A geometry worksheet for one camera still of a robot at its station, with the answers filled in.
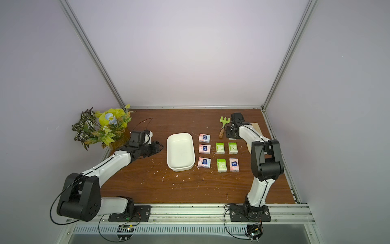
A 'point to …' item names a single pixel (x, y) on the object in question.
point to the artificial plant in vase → (106, 128)
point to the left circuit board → (125, 232)
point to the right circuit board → (255, 231)
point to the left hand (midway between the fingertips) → (162, 146)
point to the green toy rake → (224, 121)
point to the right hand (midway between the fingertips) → (233, 130)
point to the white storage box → (181, 151)
